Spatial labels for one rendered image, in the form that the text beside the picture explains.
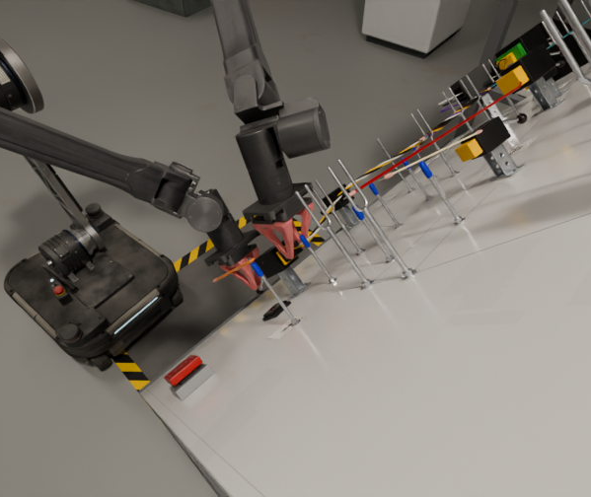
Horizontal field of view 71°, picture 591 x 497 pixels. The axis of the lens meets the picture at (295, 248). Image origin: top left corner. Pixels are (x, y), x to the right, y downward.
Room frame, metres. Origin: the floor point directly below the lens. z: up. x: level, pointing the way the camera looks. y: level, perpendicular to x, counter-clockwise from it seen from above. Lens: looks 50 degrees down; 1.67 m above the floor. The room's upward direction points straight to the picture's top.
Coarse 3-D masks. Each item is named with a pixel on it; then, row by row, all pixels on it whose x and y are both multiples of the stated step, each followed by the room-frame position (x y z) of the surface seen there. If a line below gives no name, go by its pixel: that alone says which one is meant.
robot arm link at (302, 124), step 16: (240, 80) 0.55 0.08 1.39; (240, 96) 0.53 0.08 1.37; (256, 96) 0.52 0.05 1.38; (240, 112) 0.51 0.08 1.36; (256, 112) 0.52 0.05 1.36; (272, 112) 0.52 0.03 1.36; (288, 112) 0.51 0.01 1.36; (304, 112) 0.49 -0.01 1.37; (320, 112) 0.49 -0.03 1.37; (288, 128) 0.48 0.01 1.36; (304, 128) 0.47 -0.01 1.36; (320, 128) 0.46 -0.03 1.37; (288, 144) 0.46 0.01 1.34; (304, 144) 0.46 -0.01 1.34; (320, 144) 0.46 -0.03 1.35
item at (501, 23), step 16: (512, 0) 1.18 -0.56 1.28; (496, 16) 1.19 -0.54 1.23; (512, 16) 1.19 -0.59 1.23; (560, 16) 1.57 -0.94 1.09; (496, 32) 1.18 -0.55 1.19; (496, 48) 1.17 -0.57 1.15; (496, 96) 1.14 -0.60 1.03; (512, 96) 1.12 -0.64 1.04; (528, 96) 1.11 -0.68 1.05; (464, 112) 1.19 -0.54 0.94; (464, 128) 1.18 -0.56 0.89
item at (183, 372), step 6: (186, 360) 0.26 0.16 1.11; (192, 360) 0.25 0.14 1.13; (198, 360) 0.25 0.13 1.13; (180, 366) 0.25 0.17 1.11; (186, 366) 0.24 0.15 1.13; (192, 366) 0.25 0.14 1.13; (174, 372) 0.24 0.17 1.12; (180, 372) 0.24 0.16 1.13; (186, 372) 0.24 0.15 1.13; (192, 372) 0.24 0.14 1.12; (168, 378) 0.23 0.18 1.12; (174, 378) 0.23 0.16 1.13; (180, 378) 0.23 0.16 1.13; (186, 378) 0.23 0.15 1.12; (174, 384) 0.22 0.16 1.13; (180, 384) 0.23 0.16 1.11
